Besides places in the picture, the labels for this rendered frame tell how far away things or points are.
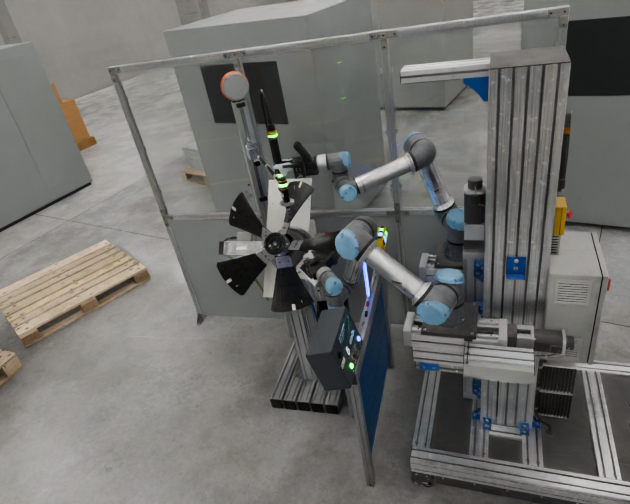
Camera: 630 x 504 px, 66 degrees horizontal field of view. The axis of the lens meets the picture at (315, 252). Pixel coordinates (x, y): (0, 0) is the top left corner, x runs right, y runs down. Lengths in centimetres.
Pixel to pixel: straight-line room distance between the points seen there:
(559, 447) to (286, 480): 143
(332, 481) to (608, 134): 333
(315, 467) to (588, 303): 169
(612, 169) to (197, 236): 336
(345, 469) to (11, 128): 616
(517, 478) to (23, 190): 677
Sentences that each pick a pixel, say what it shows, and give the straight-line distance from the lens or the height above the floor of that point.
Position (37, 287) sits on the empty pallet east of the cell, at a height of 14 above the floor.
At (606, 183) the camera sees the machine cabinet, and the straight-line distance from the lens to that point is 474.
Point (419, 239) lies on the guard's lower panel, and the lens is 322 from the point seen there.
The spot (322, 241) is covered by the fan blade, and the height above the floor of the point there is 119.
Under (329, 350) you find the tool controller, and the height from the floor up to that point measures 125.
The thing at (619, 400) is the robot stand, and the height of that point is 21.
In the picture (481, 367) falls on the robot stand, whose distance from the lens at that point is 212.
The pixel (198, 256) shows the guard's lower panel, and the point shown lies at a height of 64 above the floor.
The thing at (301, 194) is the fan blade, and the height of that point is 141.
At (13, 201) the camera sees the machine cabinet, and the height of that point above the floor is 30.
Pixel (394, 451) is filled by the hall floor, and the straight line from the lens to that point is 302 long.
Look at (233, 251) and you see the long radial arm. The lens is 279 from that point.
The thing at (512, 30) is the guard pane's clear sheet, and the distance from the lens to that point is 280.
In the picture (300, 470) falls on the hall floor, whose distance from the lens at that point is 302.
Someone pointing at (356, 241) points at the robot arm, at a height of 147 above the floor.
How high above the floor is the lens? 245
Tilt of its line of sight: 31 degrees down
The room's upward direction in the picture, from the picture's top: 11 degrees counter-clockwise
